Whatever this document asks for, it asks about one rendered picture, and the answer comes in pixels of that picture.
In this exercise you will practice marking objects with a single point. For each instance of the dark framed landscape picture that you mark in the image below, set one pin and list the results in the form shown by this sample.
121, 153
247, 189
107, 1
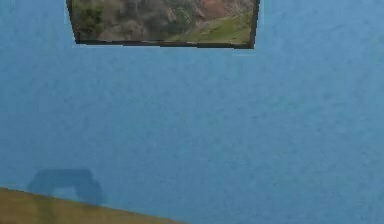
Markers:
160, 20

